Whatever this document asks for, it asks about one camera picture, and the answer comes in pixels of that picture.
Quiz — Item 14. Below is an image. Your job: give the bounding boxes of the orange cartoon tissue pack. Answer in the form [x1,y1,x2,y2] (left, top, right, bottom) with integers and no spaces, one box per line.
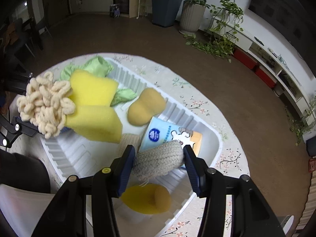
[179,127,202,157]

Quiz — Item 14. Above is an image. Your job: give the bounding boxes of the cream chenille noodle mitt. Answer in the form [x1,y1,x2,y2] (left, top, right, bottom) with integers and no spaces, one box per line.
[17,71,75,139]

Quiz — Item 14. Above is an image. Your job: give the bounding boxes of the beige woven rope coaster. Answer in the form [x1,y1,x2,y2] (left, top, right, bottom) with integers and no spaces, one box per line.
[117,134,184,184]

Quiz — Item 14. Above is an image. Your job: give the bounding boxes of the yellow egg-shaped sponge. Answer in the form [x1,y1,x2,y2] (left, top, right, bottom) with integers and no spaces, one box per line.
[120,183,171,214]

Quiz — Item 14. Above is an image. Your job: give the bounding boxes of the yellow thick sponge block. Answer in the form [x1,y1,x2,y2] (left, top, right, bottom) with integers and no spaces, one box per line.
[65,105,123,143]

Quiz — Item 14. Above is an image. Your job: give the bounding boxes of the blue cartoon tissue pack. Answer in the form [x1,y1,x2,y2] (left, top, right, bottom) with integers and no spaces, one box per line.
[139,117,181,151]

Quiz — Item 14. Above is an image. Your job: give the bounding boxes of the tan peanut-shaped sponge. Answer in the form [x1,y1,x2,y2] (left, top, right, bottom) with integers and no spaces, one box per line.
[127,88,166,126]

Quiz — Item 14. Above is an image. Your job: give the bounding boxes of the yellow rectangular sponge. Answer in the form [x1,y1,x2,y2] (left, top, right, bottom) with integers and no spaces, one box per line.
[69,70,119,106]

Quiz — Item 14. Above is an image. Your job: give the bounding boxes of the green microfiber cloth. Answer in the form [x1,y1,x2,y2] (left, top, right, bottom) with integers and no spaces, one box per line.
[59,56,137,106]

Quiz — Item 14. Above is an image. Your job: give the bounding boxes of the black cylindrical container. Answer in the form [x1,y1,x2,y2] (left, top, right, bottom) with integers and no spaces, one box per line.
[0,150,51,194]

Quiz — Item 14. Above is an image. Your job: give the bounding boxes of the floral white tablecloth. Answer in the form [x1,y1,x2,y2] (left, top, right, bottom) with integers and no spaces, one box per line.
[11,53,249,236]

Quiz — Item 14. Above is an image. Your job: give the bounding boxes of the translucent plastic storage container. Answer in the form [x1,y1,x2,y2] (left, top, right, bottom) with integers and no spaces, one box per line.
[1,184,54,236]

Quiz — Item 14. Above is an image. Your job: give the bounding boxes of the small white pot under console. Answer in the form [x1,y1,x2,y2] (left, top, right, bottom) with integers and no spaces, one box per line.
[273,85,285,97]

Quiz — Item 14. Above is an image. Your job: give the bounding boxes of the small trailing plant right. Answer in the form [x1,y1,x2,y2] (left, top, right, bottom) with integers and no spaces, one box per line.
[284,95,315,146]

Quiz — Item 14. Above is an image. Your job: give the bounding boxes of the red storage box right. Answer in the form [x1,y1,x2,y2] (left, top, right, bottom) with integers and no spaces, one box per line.
[255,66,277,88]

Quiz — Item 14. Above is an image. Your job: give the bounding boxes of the red storage box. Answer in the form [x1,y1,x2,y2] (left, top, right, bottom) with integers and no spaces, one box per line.
[255,66,277,88]
[233,48,258,70]

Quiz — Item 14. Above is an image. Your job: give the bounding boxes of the red gift bag on floor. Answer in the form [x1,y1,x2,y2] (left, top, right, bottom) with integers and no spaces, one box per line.
[308,158,316,172]

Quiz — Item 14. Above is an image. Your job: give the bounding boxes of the beige pleated curtain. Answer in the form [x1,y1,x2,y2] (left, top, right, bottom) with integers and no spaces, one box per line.
[296,172,316,232]

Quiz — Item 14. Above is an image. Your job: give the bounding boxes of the red storage box left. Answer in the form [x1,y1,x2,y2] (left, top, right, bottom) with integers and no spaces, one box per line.
[233,48,258,70]

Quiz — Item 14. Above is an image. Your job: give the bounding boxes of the blue patterned bag on floor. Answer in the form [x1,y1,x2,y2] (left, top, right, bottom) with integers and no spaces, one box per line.
[109,4,120,18]

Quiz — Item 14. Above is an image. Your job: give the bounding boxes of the white low TV console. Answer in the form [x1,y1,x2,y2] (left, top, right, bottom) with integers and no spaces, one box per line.
[212,17,316,144]

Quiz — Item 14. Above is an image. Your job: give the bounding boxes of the trailing pothos on stand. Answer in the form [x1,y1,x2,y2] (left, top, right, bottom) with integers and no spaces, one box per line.
[184,0,244,62]

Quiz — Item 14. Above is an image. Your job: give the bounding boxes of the plant in ribbed grey pot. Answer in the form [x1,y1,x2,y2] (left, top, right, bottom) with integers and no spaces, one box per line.
[179,0,210,35]

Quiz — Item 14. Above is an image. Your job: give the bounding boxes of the tall plant in dark pot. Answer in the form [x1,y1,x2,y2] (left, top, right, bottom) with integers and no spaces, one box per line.
[137,0,191,28]

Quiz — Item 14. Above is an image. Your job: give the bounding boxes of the wall-mounted black television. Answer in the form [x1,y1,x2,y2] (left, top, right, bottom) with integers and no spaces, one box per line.
[248,0,315,61]

